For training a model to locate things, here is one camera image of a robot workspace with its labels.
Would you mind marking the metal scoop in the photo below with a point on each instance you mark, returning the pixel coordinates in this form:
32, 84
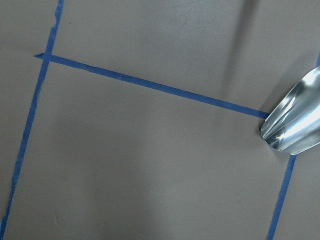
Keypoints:
294, 125

